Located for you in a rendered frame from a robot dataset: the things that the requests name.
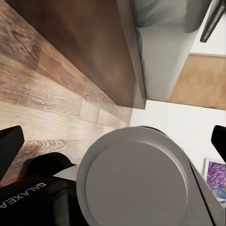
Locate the hardback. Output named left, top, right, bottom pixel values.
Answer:
left=200, top=0, right=226, bottom=43

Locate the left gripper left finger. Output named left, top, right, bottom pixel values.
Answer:
left=0, top=125, right=24, bottom=182

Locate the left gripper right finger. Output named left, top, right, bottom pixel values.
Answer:
left=211, top=125, right=226, bottom=163

